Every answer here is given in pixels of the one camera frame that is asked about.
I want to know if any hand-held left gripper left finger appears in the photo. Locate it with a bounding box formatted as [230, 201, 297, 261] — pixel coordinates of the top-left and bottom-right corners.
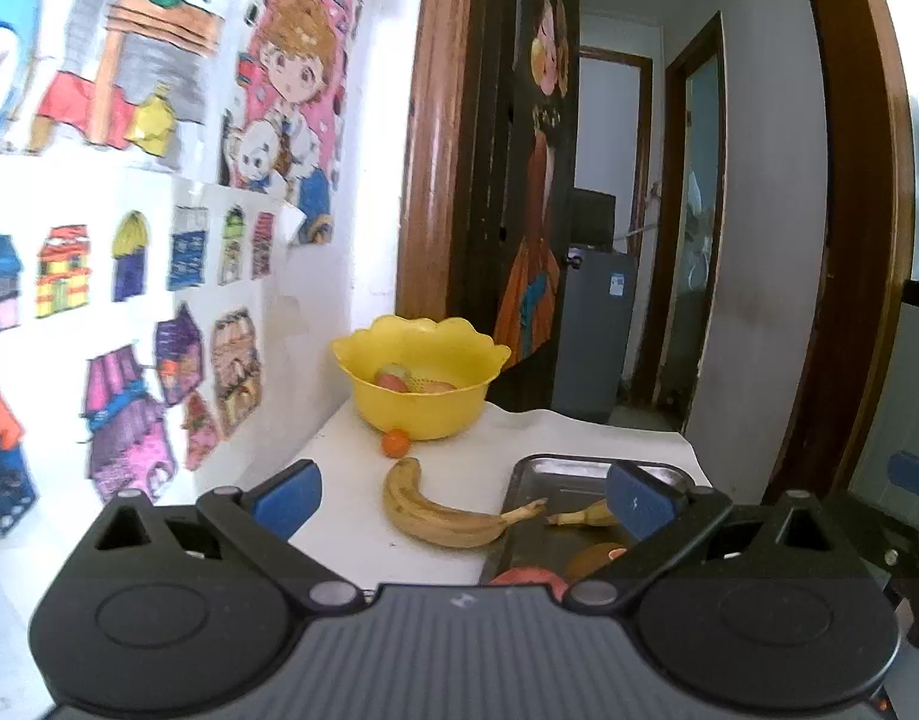
[77, 460, 363, 612]

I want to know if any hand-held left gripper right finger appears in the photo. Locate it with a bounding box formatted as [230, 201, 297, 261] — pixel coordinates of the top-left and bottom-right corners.
[564, 463, 851, 612]

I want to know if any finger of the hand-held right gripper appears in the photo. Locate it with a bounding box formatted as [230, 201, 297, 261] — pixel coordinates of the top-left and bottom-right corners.
[825, 452, 919, 650]

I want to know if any yellow banana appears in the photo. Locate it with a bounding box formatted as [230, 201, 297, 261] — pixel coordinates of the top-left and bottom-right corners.
[383, 456, 549, 549]
[544, 499, 624, 528]

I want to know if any metal tray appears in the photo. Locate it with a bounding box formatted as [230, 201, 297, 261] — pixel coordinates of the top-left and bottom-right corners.
[478, 452, 693, 587]

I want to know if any brown kiwi with sticker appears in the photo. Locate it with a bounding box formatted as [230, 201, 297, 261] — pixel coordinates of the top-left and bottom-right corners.
[564, 542, 627, 584]

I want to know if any yellow plastic bowl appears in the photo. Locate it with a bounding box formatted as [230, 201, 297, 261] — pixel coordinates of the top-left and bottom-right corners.
[332, 315, 513, 442]

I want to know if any white tablecloth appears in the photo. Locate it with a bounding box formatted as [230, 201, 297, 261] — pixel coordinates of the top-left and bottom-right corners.
[287, 397, 711, 587]

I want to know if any paper with house drawings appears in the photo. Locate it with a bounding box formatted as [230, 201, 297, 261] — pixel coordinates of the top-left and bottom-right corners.
[0, 165, 308, 541]

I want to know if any painted figure door poster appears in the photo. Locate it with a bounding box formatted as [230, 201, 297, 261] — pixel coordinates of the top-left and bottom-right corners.
[493, 0, 573, 372]

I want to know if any black box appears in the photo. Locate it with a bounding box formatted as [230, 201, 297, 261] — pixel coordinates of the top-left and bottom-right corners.
[572, 190, 618, 248]

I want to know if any dark door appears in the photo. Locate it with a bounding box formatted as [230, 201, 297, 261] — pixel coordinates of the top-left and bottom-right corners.
[465, 0, 582, 415]

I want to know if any wooden doorway frame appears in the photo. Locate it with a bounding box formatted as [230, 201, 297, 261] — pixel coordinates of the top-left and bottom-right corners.
[630, 11, 728, 415]

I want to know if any wooden door frame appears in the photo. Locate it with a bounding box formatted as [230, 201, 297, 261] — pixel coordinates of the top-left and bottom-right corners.
[763, 0, 918, 500]
[395, 0, 506, 325]

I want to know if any cartoon girl wall poster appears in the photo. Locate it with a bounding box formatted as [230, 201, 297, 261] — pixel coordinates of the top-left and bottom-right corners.
[218, 0, 357, 246]

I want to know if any coloured crayon wall drawing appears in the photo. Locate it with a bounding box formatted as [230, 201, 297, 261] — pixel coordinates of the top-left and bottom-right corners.
[0, 0, 228, 170]

